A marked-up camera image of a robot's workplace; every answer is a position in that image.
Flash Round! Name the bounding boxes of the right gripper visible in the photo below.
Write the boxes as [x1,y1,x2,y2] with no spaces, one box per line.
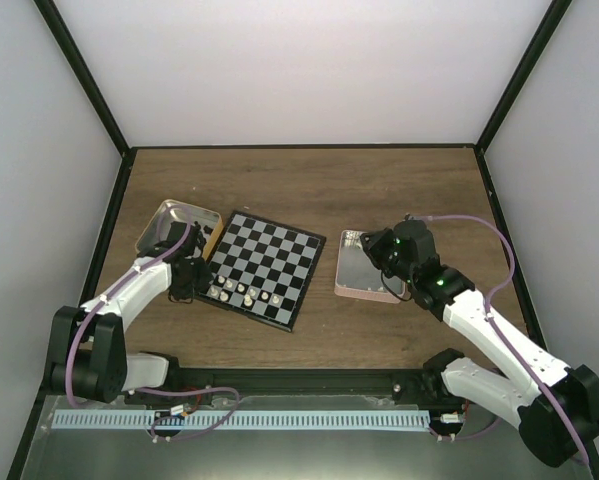
[360,228,415,284]

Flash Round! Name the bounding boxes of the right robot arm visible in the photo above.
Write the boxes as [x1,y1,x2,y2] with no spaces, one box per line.
[360,216,599,468]

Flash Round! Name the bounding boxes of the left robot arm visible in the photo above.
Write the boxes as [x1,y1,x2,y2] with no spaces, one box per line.
[43,221,212,408]

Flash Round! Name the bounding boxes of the pink tin tray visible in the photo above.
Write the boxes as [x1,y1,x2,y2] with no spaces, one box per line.
[334,230,407,304]

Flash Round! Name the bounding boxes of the yellow tin tray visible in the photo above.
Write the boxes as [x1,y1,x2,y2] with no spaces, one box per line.
[135,199,224,260]

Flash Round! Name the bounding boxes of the black and silver chessboard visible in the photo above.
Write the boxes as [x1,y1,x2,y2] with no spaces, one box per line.
[196,210,326,332]

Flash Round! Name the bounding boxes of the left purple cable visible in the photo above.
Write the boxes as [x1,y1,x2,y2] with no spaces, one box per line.
[66,204,193,404]

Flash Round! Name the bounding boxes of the purple cable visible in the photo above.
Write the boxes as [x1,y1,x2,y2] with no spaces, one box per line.
[66,204,193,404]
[406,213,593,466]

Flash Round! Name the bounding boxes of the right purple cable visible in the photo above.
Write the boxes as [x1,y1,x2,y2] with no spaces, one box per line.
[406,213,593,466]

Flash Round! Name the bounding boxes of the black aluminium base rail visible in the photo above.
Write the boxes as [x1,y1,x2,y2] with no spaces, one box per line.
[43,367,570,406]

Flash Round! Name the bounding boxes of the blue slotted cable duct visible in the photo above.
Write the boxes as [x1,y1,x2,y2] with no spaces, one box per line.
[52,409,430,432]

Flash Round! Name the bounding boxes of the right black frame post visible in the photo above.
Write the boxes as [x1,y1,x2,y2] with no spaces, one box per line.
[475,0,572,156]

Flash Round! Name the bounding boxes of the black frame post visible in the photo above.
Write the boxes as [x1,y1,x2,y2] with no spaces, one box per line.
[475,0,572,156]
[33,0,130,157]

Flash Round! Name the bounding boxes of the left black frame post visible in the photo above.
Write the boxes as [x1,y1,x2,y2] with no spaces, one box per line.
[33,0,130,157]

